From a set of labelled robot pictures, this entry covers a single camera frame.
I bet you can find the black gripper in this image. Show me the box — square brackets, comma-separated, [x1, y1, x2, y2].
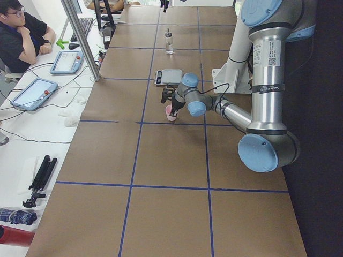
[161, 89, 184, 117]

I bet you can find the clear glass sauce bottle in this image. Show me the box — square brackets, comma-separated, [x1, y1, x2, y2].
[165, 28, 174, 55]

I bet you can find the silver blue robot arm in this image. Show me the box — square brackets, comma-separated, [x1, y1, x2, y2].
[161, 1, 317, 172]

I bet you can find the silver digital kitchen scale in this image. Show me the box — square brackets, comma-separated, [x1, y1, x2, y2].
[154, 69, 183, 86]

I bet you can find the crumpled white tissue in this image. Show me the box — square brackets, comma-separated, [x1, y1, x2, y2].
[58, 110, 80, 127]

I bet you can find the far blue teach pendant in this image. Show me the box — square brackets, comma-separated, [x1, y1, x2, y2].
[50, 51, 84, 75]

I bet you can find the blue teach pendant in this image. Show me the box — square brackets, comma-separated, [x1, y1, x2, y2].
[50, 51, 84, 75]
[11, 78, 58, 111]

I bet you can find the black computer mouse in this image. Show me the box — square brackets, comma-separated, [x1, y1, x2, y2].
[68, 42, 80, 50]

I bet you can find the black computer keyboard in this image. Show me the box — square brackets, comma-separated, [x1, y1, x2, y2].
[70, 17, 93, 42]

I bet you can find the green plastic clamp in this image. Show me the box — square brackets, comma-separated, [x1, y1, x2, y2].
[56, 39, 69, 50]

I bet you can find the near blue teach pendant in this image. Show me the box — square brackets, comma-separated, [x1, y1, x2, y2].
[11, 78, 58, 111]

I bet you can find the black folded tripod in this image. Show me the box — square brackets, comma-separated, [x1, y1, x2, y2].
[23, 155, 58, 208]

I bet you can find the seated person black shirt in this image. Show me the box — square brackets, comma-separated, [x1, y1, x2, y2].
[1, 1, 56, 73]

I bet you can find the red cylinder bottle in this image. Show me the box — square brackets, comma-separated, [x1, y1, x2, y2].
[1, 226, 35, 247]

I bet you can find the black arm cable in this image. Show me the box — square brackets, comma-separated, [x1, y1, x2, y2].
[165, 82, 230, 113]

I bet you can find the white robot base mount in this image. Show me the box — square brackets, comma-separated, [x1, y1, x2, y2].
[212, 11, 252, 94]

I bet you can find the aluminium frame post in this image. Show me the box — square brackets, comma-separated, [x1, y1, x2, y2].
[61, 0, 100, 81]

